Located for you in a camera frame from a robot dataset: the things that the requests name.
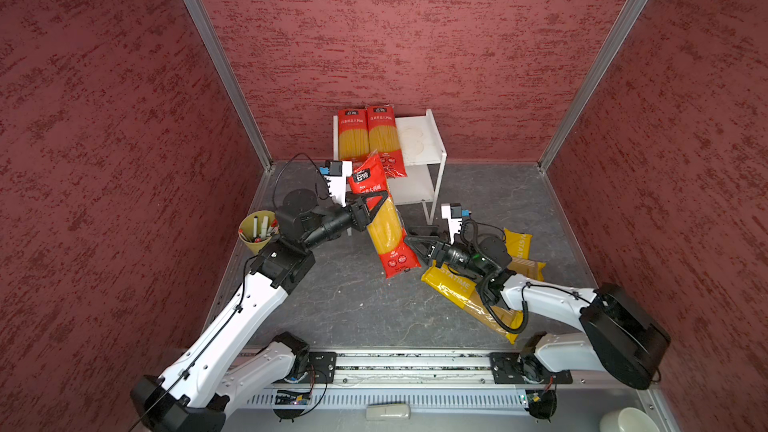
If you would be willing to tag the red spaghetti bag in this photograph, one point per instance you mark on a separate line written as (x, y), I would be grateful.
(353, 139)
(384, 140)
(386, 230)

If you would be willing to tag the yellow pen holder cup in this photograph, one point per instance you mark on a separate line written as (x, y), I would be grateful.
(257, 229)

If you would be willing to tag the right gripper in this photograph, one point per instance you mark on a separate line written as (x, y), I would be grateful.
(438, 250)

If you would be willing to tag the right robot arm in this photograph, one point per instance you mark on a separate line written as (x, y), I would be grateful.
(610, 332)

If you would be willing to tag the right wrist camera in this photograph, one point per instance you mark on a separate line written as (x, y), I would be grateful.
(455, 215)

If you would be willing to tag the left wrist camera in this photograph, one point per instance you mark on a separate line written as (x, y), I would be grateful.
(336, 174)

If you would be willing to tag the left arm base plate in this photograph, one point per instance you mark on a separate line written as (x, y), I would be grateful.
(315, 367)

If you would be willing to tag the yellow pasta bag front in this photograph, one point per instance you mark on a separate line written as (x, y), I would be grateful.
(462, 293)

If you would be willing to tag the white bowl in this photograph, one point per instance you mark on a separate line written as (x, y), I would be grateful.
(627, 420)

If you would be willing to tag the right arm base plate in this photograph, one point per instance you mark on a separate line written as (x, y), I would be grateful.
(512, 369)

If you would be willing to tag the yellow pasta bag underneath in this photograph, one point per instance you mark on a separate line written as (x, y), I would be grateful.
(518, 244)

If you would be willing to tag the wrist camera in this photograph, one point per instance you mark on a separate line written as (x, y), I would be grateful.
(336, 174)
(455, 215)

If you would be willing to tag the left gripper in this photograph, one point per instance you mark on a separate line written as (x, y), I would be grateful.
(359, 214)

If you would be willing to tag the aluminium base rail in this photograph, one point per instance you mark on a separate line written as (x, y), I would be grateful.
(428, 380)

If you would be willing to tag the yellow pasta bag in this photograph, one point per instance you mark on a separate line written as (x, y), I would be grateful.
(462, 293)
(528, 268)

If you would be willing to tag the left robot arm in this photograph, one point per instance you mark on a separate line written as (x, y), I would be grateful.
(202, 388)

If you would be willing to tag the yellow pasta bag rear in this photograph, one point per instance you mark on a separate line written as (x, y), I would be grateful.
(528, 268)

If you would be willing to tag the white two-tier shelf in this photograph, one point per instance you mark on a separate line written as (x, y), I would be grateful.
(424, 159)

